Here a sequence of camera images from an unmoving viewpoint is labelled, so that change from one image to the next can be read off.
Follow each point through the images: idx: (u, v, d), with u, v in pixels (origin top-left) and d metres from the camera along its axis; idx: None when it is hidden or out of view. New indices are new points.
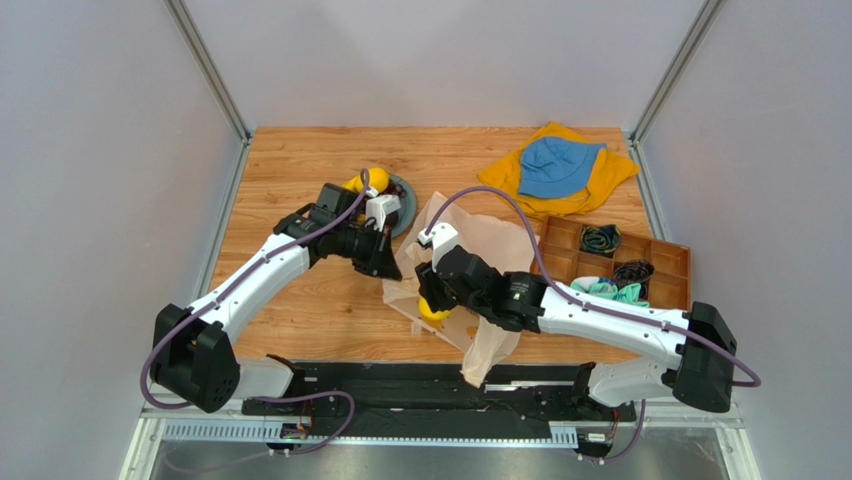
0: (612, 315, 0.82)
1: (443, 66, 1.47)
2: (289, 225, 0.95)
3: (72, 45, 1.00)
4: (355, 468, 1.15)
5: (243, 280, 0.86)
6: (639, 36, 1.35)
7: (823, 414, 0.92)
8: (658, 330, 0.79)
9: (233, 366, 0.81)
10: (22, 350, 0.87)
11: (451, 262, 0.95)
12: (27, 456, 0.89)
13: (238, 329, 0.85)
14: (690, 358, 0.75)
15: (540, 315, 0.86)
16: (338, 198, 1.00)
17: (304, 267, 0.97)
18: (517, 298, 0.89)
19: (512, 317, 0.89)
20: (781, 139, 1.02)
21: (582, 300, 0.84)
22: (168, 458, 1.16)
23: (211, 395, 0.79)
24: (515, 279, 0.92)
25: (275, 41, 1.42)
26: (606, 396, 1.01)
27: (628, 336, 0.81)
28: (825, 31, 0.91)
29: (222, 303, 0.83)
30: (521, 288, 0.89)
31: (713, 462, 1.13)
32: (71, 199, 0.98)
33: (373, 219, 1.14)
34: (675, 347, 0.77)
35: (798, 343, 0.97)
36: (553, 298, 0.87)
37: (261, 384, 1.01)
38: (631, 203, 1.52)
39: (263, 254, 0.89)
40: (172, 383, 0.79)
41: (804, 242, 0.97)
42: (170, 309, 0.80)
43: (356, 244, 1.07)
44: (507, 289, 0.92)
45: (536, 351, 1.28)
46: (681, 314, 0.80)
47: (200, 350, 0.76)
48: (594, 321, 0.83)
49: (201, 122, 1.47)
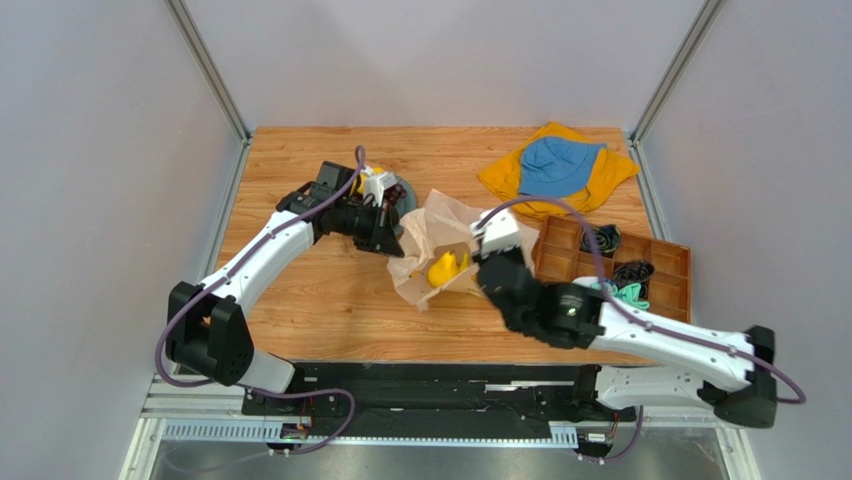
0: (674, 336, 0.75)
1: (441, 67, 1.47)
2: (291, 202, 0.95)
3: (72, 47, 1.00)
4: (354, 468, 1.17)
5: (254, 254, 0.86)
6: (638, 37, 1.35)
7: (823, 414, 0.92)
8: (725, 353, 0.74)
9: (248, 341, 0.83)
10: (22, 351, 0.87)
11: (502, 268, 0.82)
12: (26, 458, 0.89)
13: (250, 304, 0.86)
14: (760, 385, 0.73)
15: (602, 334, 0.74)
16: (337, 174, 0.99)
17: (308, 244, 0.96)
18: (572, 313, 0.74)
19: (561, 335, 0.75)
20: (782, 139, 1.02)
21: (647, 321, 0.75)
22: (168, 458, 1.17)
23: (228, 370, 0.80)
24: (560, 289, 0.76)
25: (275, 40, 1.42)
26: (616, 400, 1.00)
27: (694, 360, 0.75)
28: (825, 31, 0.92)
29: (234, 278, 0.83)
30: (574, 301, 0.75)
31: (714, 462, 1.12)
32: (71, 200, 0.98)
33: (371, 195, 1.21)
34: (744, 374, 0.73)
35: (796, 342, 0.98)
36: (613, 317, 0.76)
37: (266, 372, 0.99)
38: (632, 204, 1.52)
39: (269, 230, 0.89)
40: (188, 361, 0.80)
41: (803, 242, 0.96)
42: (181, 285, 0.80)
43: (357, 220, 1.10)
44: (550, 301, 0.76)
45: (536, 350, 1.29)
46: (744, 339, 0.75)
47: (215, 325, 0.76)
48: (659, 344, 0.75)
49: (201, 121, 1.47)
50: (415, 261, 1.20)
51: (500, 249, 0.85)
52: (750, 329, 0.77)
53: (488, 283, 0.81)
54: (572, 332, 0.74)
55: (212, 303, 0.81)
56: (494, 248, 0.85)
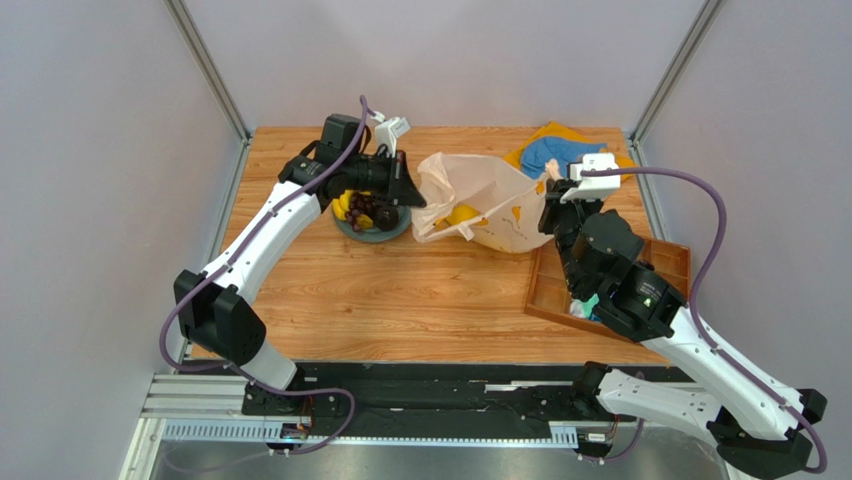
0: (736, 368, 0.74)
1: (441, 67, 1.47)
2: (294, 170, 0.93)
3: (73, 47, 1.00)
4: (354, 468, 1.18)
5: (253, 238, 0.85)
6: (638, 37, 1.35)
7: (823, 414, 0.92)
8: (775, 403, 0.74)
9: (258, 322, 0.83)
10: (22, 350, 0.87)
11: (605, 224, 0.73)
12: (27, 457, 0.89)
13: (256, 286, 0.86)
14: (794, 442, 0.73)
15: (670, 336, 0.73)
16: (340, 133, 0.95)
17: (316, 214, 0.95)
18: (648, 304, 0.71)
19: (627, 318, 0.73)
20: (782, 139, 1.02)
21: (716, 343, 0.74)
22: (168, 458, 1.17)
23: (242, 350, 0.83)
24: (642, 276, 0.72)
25: (275, 40, 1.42)
26: (615, 404, 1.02)
27: (746, 399, 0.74)
28: (825, 30, 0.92)
29: (235, 265, 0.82)
30: (654, 294, 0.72)
31: (714, 462, 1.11)
32: (70, 200, 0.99)
33: (384, 146, 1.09)
34: (785, 430, 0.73)
35: (796, 342, 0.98)
36: (684, 324, 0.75)
37: (271, 363, 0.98)
38: (632, 203, 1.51)
39: (270, 208, 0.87)
40: (203, 341, 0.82)
41: (803, 241, 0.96)
42: (184, 273, 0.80)
43: (370, 174, 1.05)
44: (632, 284, 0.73)
45: (536, 351, 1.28)
46: (798, 397, 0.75)
47: (218, 315, 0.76)
48: (717, 369, 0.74)
49: (201, 121, 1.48)
50: (440, 206, 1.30)
51: (581, 199, 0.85)
52: (806, 390, 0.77)
53: (596, 239, 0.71)
54: (637, 321, 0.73)
55: (216, 290, 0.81)
56: (577, 197, 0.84)
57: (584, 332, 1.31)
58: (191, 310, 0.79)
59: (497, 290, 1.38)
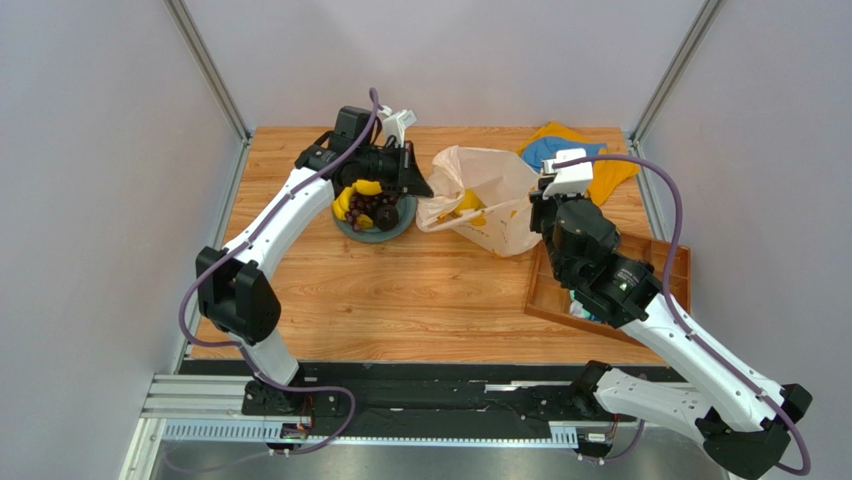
0: (711, 355, 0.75)
1: (442, 67, 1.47)
2: (310, 157, 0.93)
3: (73, 47, 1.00)
4: (355, 468, 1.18)
5: (273, 218, 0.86)
6: (638, 37, 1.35)
7: (823, 414, 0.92)
8: (752, 393, 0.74)
9: (275, 300, 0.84)
10: (22, 351, 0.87)
11: (582, 212, 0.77)
12: (27, 457, 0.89)
13: (273, 268, 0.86)
14: (772, 434, 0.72)
15: (643, 319, 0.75)
16: (354, 122, 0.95)
17: (331, 199, 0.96)
18: (623, 288, 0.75)
19: (603, 301, 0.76)
20: (782, 139, 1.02)
21: (691, 329, 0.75)
22: (168, 458, 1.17)
23: (259, 328, 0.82)
24: (621, 263, 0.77)
25: (275, 40, 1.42)
26: (611, 401, 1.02)
27: (720, 387, 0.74)
28: (824, 31, 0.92)
29: (255, 242, 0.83)
30: (630, 280, 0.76)
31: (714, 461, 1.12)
32: (70, 201, 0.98)
33: (392, 137, 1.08)
34: (761, 419, 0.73)
35: (796, 342, 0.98)
36: (660, 309, 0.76)
37: (278, 355, 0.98)
38: (631, 204, 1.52)
39: (288, 191, 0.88)
40: (220, 319, 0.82)
41: (803, 242, 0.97)
42: (206, 250, 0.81)
43: (380, 164, 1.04)
44: (608, 270, 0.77)
45: (536, 351, 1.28)
46: (778, 389, 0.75)
47: (240, 288, 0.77)
48: (690, 354, 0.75)
49: (201, 121, 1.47)
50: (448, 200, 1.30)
51: (562, 193, 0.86)
52: (788, 385, 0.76)
53: (571, 221, 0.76)
54: (612, 304, 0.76)
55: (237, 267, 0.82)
56: (557, 193, 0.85)
57: (584, 332, 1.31)
58: (212, 284, 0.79)
59: (497, 290, 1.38)
